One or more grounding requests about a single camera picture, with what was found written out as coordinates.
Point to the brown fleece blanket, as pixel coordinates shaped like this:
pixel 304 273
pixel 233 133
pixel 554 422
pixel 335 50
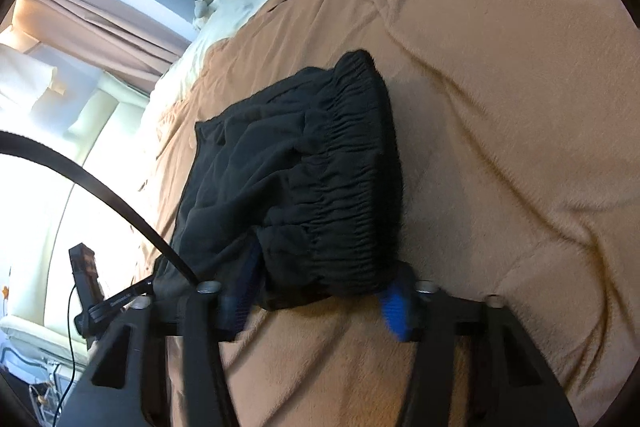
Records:
pixel 475 132

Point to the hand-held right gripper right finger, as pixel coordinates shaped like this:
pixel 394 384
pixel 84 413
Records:
pixel 396 307

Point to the beige curtain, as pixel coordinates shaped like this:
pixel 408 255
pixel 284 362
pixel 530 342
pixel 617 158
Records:
pixel 95 24

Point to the white cushion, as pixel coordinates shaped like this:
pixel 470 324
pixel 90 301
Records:
pixel 30 77

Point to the black pants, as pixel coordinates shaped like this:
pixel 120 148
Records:
pixel 300 177

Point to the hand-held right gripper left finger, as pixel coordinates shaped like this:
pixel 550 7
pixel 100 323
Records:
pixel 239 294

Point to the black phone on stand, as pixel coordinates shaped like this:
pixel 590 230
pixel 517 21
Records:
pixel 87 272

